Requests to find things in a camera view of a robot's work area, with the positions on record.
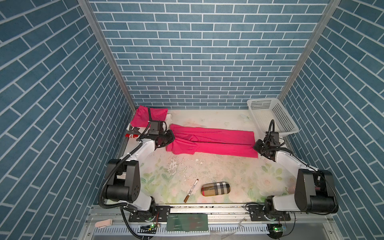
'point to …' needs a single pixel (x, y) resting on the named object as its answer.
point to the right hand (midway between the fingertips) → (255, 143)
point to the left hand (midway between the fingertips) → (175, 135)
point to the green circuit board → (187, 222)
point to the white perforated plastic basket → (266, 109)
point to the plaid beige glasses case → (212, 189)
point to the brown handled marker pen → (193, 187)
